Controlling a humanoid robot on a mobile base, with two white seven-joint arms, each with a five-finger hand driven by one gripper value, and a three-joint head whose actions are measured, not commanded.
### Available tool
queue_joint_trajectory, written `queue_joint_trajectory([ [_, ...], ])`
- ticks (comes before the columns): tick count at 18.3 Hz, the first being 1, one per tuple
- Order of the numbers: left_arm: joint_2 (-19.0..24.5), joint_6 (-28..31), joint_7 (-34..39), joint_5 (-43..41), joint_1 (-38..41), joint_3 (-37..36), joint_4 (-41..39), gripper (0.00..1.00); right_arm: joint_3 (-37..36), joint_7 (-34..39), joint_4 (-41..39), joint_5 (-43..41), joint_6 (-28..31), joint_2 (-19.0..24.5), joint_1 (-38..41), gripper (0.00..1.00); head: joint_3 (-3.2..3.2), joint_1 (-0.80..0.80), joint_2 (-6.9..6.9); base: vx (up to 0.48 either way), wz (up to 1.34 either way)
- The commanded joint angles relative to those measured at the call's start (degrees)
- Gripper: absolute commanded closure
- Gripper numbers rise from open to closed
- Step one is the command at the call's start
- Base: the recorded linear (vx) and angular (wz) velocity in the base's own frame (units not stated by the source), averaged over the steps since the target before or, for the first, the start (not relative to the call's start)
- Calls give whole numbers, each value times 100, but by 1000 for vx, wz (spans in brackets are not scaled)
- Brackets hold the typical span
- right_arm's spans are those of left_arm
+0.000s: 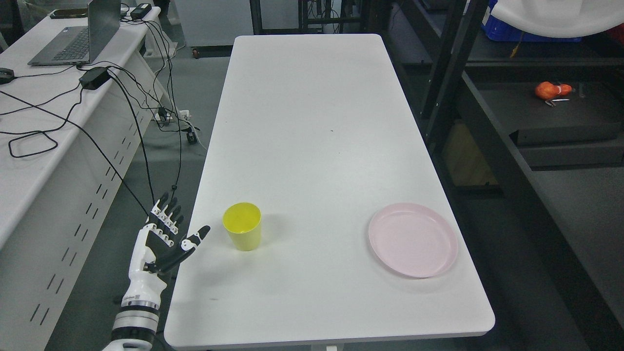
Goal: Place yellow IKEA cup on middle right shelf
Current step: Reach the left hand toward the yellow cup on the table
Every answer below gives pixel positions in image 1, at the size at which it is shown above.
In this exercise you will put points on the black metal shelf rack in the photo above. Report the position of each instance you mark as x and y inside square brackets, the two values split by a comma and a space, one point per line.
[536, 186]

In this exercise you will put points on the black power adapter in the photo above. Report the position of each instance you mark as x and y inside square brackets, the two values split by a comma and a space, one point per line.
[94, 78]

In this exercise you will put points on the white side desk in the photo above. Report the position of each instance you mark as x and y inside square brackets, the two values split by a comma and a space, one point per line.
[63, 152]

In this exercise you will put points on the black charger brick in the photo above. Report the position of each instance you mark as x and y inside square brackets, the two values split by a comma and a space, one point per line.
[140, 11]

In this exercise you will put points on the black smartphone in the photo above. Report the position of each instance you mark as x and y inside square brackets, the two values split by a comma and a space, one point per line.
[72, 13]

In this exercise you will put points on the pink plastic plate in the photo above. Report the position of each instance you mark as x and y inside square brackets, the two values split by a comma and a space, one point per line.
[413, 240]

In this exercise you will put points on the orange toy object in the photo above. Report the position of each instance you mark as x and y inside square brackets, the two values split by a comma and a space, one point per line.
[548, 91]

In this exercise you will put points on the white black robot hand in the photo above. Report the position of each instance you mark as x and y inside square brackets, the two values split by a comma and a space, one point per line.
[159, 248]

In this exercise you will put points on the grey laptop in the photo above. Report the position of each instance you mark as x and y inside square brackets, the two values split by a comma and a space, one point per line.
[82, 44]

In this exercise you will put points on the yellow plastic cup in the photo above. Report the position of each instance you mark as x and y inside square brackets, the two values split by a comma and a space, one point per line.
[242, 221]

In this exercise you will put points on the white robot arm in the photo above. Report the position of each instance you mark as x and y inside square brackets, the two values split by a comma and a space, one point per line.
[135, 326]

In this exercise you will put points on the white work table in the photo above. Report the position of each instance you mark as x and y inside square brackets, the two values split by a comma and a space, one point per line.
[315, 130]

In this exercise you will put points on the black computer mouse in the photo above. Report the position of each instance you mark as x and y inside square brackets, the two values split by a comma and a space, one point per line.
[6, 75]

